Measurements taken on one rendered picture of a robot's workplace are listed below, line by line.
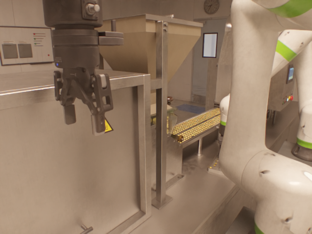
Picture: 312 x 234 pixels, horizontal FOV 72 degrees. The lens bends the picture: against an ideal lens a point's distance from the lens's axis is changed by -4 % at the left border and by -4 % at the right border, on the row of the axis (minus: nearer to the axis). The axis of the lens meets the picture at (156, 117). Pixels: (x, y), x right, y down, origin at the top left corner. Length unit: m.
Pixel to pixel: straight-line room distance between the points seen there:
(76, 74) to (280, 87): 1.56
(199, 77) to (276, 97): 4.36
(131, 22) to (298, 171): 0.64
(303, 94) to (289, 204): 0.88
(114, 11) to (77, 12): 5.32
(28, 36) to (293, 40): 4.19
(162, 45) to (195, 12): 5.40
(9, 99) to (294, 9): 0.52
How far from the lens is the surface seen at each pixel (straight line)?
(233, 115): 0.62
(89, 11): 0.37
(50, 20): 0.38
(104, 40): 0.41
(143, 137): 0.74
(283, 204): 0.56
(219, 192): 1.09
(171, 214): 0.94
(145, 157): 0.77
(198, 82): 6.07
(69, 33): 0.38
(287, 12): 0.44
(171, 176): 1.12
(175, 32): 0.87
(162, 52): 0.77
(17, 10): 4.65
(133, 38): 0.81
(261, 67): 0.59
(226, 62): 1.78
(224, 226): 1.24
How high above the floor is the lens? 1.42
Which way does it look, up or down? 17 degrees down
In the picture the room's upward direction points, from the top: straight up
